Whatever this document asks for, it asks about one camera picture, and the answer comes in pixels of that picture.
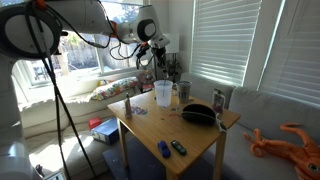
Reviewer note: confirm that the dark potted plant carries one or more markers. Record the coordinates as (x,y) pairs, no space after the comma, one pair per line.
(174,68)

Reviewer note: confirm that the orange octopus plush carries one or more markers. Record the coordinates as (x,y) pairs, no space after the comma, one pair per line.
(286,150)

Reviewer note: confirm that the dark green toy car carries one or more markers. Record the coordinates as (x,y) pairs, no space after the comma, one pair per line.
(178,147)

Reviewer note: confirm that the colourful patterned pillow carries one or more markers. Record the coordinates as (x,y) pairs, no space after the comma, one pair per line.
(113,88)

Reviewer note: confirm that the white window blind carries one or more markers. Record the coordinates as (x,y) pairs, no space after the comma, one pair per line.
(223,40)
(296,50)

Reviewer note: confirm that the black bowl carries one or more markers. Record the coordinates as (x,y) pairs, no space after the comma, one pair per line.
(198,115)

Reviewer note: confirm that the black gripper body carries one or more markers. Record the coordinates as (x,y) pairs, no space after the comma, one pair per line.
(160,55)

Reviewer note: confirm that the silver metal cup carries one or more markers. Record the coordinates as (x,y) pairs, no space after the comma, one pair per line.
(184,93)

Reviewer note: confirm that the grey sofa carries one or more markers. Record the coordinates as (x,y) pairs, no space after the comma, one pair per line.
(266,110)

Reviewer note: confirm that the white sofa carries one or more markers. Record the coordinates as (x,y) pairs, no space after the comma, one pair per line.
(50,113)

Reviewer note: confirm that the blue box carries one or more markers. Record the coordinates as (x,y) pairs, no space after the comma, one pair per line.
(106,130)

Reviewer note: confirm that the red box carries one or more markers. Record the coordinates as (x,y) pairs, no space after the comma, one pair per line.
(94,122)

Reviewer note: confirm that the elf hat sticker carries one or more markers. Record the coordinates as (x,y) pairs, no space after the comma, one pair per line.
(142,111)

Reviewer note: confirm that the large white framed window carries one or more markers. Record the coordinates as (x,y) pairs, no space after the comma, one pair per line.
(83,56)

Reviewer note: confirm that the dark blue rug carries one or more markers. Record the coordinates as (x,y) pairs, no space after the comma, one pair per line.
(140,166)

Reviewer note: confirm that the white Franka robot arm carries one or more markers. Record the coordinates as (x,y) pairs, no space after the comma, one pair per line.
(83,13)

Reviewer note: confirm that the transparent plastic cup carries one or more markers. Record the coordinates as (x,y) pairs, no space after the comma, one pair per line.
(163,98)

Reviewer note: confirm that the wooden table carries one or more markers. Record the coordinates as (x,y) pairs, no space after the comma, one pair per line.
(160,133)

